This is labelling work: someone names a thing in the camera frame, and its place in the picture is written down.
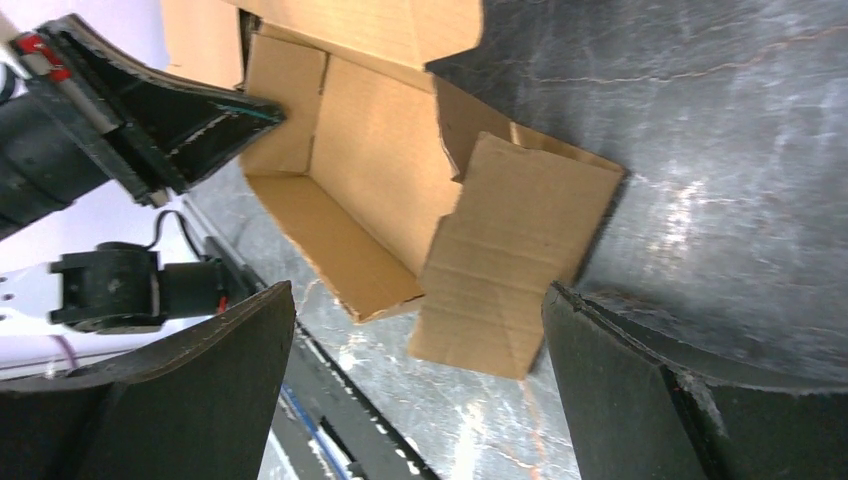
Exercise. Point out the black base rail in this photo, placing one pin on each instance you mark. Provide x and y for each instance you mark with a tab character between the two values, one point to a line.
325	427

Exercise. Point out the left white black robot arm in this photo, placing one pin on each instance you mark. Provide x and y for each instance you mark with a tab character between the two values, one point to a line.
120	287

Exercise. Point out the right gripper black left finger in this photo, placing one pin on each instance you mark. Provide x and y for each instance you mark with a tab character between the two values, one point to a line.
197	404

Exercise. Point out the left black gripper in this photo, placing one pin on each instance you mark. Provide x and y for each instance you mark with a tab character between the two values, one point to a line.
78	112

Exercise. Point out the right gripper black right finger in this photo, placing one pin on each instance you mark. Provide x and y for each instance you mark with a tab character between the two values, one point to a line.
641	404

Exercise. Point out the brown cardboard box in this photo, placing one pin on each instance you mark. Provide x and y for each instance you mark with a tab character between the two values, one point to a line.
402	191

